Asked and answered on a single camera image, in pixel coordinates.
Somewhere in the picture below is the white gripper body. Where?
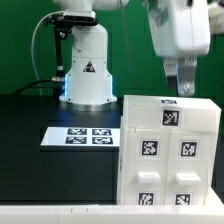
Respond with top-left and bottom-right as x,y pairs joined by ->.
147,0 -> 210,58

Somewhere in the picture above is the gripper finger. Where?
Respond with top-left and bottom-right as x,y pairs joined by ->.
177,57 -> 197,97
163,58 -> 177,88

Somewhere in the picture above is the white cabinet door block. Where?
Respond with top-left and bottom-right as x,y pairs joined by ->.
123,95 -> 221,132

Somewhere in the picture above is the white cabinet body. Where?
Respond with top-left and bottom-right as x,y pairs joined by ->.
116,116 -> 221,206

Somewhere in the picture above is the white cabinet door panel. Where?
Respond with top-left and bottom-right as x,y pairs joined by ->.
165,131 -> 213,205
123,129 -> 170,206

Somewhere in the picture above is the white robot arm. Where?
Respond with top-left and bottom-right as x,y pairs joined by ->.
52,0 -> 224,110

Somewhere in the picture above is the white marker sheet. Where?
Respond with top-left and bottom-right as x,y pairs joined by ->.
41,127 -> 120,147

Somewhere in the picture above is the white L-shaped workspace border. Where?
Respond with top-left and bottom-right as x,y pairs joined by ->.
0,190 -> 224,224

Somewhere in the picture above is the black camera on stand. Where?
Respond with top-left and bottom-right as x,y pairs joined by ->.
44,10 -> 98,97

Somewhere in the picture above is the grey camera cable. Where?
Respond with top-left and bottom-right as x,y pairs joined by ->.
30,10 -> 64,97

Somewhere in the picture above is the black cable on table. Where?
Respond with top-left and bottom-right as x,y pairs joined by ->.
11,78 -> 64,97

